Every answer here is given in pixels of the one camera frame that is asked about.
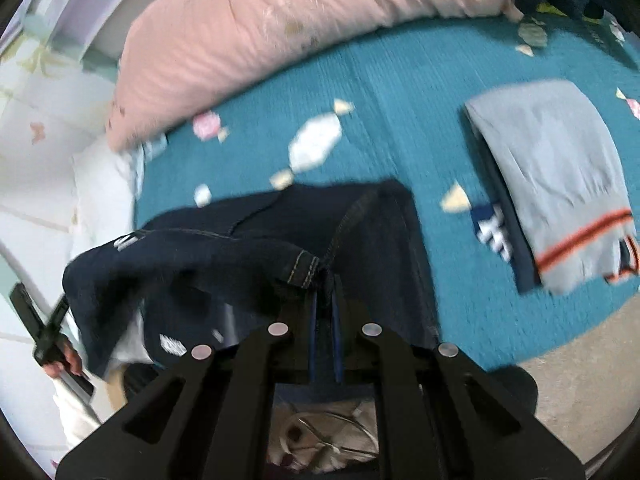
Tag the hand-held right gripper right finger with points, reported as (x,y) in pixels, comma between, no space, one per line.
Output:
(337,345)

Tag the yellow green cloth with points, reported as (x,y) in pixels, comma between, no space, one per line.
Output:
(547,8)

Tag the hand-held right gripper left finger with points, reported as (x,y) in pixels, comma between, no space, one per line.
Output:
(313,345)

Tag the lavender shelf unit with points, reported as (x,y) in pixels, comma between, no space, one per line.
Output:
(85,5)

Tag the blue striped pillow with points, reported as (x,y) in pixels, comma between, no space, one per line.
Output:
(150,152)

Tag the folded grey sweater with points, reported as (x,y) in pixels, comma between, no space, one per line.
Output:
(550,170)

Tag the pink quilt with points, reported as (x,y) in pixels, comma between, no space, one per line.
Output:
(275,25)

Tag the person's left hand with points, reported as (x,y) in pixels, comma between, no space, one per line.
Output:
(67,362)

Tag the white pillow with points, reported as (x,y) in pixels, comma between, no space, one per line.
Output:
(100,190)

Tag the white floral wardrobe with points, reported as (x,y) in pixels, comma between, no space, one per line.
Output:
(30,110)

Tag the teal candy print bed mat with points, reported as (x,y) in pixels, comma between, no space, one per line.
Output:
(400,135)

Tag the folded navy garment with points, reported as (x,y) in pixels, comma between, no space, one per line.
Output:
(522,270)

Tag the person's left forearm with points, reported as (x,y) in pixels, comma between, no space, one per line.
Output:
(75,415)

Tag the dark denim jacket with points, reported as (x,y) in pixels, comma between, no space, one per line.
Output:
(250,270)

